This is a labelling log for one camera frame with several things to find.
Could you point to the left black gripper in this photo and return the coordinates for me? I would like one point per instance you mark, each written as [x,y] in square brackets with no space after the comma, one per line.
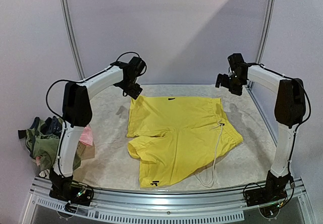
[135,92]

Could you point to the yellow shorts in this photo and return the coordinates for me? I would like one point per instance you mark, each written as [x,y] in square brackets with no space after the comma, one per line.
[174,136]

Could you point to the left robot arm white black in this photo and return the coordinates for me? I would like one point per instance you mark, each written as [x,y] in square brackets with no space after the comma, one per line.
[77,112]

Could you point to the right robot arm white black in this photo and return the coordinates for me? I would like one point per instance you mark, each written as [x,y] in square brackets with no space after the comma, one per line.
[289,110]

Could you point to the beige plastic laundry basket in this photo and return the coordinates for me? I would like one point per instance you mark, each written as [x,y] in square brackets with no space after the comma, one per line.
[85,152]

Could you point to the pink garment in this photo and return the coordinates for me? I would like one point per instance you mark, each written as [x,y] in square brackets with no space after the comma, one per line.
[86,137]

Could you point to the dark blue garment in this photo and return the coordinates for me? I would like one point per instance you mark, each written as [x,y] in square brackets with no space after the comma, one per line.
[53,126]

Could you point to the olive green garment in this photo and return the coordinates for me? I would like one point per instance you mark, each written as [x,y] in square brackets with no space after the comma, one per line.
[39,145]

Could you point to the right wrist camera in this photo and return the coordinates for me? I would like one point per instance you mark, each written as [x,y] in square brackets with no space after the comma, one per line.
[222,81]

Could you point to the right aluminium frame post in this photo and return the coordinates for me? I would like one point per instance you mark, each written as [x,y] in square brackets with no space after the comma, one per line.
[269,6]

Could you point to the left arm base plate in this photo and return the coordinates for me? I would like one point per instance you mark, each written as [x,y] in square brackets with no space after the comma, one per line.
[73,193]

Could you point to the aluminium front rail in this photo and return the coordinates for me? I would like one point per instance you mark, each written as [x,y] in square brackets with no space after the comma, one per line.
[163,206]

